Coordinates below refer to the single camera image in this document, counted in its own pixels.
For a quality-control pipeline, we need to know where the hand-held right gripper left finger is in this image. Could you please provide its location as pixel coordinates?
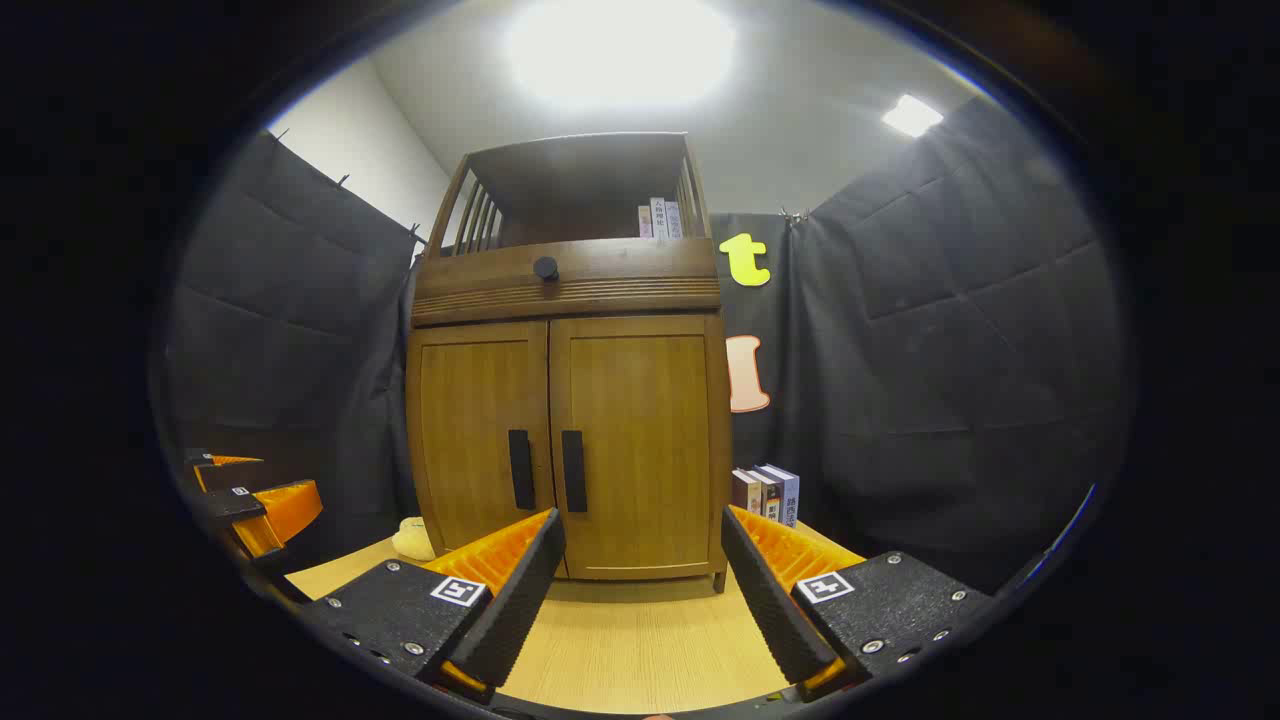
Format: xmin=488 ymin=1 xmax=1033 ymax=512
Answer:
xmin=300 ymin=508 xmax=567 ymax=698

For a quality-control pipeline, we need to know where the blue and white book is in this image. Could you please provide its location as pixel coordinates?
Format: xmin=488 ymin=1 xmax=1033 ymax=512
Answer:
xmin=760 ymin=463 xmax=801 ymax=529

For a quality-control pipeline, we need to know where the black and white book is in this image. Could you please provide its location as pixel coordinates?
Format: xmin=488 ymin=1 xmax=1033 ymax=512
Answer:
xmin=748 ymin=466 xmax=784 ymax=524

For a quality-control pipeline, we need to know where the large ceiling light panel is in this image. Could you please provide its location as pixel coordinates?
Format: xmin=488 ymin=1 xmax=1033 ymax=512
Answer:
xmin=505 ymin=0 xmax=738 ymax=109

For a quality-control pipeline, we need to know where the brown wooden cabinet door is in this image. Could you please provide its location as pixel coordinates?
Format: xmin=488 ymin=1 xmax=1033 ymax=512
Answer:
xmin=548 ymin=313 xmax=732 ymax=582
xmin=407 ymin=320 xmax=557 ymax=563

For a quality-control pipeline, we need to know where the black backdrop cloth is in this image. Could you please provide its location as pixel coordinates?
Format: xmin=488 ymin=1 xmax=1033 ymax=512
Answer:
xmin=165 ymin=95 xmax=1136 ymax=593

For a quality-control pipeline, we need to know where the brown wooden double-door shoe cabinet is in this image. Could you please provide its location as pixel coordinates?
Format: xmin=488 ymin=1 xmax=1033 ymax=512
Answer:
xmin=405 ymin=132 xmax=734 ymax=593

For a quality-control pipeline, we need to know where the cream soft toy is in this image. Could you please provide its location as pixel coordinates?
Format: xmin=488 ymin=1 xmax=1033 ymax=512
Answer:
xmin=391 ymin=516 xmax=438 ymax=562

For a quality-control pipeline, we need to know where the small ceiling light panel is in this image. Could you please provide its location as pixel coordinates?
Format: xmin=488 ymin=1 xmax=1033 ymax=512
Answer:
xmin=881 ymin=94 xmax=945 ymax=139

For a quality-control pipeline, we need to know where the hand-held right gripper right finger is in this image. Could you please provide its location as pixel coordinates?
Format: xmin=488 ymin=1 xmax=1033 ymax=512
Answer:
xmin=720 ymin=505 xmax=996 ymax=701

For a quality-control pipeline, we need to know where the curved wooden drawer with knob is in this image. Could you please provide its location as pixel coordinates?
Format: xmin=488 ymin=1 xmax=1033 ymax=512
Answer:
xmin=411 ymin=237 xmax=723 ymax=328

